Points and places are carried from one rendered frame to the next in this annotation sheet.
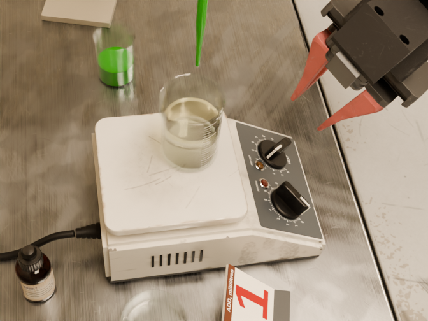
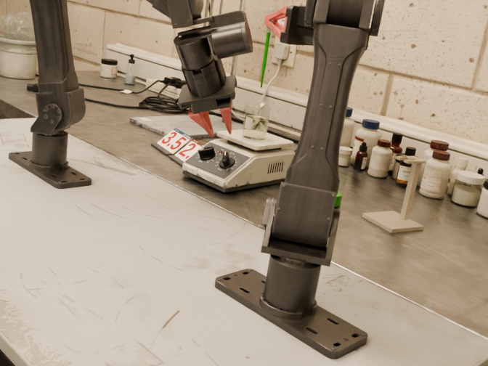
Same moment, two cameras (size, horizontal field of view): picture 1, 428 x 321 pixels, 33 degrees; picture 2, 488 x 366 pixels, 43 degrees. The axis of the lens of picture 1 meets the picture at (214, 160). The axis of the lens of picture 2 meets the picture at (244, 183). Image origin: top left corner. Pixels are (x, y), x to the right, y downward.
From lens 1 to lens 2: 1.57 m
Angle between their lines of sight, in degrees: 104
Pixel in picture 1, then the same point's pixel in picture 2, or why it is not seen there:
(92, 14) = (375, 214)
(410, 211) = (152, 186)
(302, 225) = (195, 157)
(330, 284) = (171, 171)
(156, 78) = not seen: hidden behind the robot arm
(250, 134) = (241, 160)
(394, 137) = (178, 204)
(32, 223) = not seen: hidden behind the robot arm
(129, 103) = not seen: hidden behind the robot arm
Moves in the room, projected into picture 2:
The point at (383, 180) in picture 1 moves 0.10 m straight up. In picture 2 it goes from (171, 192) to (178, 139)
